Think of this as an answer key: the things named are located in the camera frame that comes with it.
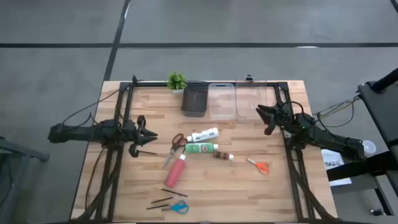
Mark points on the black side table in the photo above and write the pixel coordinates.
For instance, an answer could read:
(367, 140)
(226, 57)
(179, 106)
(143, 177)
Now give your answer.
(382, 102)

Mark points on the grey metal stand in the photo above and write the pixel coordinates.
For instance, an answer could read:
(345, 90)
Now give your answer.
(18, 151)

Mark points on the green paint bottle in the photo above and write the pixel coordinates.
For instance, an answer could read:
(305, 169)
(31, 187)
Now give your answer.
(200, 148)

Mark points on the white paper sheet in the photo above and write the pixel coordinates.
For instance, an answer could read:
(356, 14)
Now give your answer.
(329, 155)

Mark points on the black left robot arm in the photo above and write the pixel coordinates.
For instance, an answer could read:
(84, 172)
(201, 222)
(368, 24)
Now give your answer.
(81, 133)

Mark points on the small clear plastic bin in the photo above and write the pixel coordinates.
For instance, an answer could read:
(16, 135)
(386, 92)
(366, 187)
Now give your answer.
(221, 102)

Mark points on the small brown paint bottle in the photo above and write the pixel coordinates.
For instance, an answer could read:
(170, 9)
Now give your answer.
(221, 155)

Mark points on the clear plastic jar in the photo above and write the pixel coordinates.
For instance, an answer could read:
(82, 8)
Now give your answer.
(370, 147)

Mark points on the small black clamp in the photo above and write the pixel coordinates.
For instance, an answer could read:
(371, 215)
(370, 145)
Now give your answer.
(249, 77)

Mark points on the green potted plant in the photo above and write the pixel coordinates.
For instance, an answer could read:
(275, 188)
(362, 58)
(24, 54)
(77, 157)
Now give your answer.
(176, 81)

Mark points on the pink paint bottle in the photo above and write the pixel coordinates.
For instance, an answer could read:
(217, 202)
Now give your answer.
(175, 172)

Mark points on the grey plastic bin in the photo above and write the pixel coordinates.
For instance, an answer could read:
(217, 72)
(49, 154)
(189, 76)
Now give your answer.
(194, 99)

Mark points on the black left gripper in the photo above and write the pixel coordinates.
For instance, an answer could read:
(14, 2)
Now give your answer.
(133, 133)

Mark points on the tall clear plastic bin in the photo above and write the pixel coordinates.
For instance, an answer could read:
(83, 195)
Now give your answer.
(248, 99)

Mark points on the white paint bottle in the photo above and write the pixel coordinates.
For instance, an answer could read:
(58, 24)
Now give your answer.
(203, 135)

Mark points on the small black floor device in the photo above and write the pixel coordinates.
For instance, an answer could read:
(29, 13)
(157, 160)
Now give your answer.
(377, 212)

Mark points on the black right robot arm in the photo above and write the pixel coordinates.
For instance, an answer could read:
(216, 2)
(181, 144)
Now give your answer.
(329, 140)

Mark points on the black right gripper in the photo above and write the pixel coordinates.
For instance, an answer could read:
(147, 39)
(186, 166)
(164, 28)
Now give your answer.
(283, 118)

